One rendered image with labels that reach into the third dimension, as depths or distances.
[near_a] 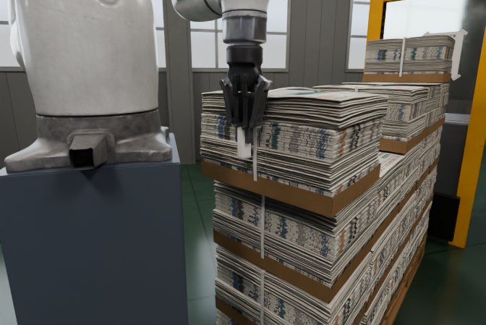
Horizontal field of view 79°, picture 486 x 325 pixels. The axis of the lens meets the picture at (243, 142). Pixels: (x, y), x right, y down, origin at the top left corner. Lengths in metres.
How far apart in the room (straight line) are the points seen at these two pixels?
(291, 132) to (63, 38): 0.41
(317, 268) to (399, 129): 0.62
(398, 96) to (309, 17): 3.30
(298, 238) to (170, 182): 0.43
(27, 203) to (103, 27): 0.21
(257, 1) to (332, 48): 3.91
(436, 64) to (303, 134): 1.23
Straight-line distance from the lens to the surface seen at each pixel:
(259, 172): 0.67
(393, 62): 1.78
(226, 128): 0.72
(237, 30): 0.59
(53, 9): 0.40
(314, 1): 4.42
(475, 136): 2.27
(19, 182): 0.40
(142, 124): 0.40
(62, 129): 0.40
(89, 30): 0.38
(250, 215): 0.80
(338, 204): 0.62
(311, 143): 0.58
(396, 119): 1.16
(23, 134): 4.16
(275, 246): 0.78
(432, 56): 1.74
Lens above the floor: 1.10
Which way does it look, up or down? 13 degrees down
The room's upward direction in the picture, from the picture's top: straight up
